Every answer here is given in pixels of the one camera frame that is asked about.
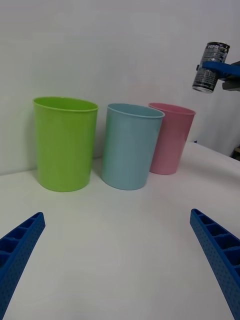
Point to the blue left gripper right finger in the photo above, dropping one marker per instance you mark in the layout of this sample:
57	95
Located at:
220	252

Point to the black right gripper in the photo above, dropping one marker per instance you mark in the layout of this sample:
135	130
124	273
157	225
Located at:
232	85

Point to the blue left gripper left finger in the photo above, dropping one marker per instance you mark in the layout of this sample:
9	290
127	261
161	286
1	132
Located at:
17	255

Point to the black drink can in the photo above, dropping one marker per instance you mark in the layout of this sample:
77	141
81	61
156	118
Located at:
212	53

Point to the pink plastic bin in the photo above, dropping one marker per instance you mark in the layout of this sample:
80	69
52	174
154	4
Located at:
170	145

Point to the green plastic bin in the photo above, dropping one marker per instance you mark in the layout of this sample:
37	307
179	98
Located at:
63	147

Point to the pale blue plastic bin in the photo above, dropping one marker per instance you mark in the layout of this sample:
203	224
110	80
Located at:
127	152

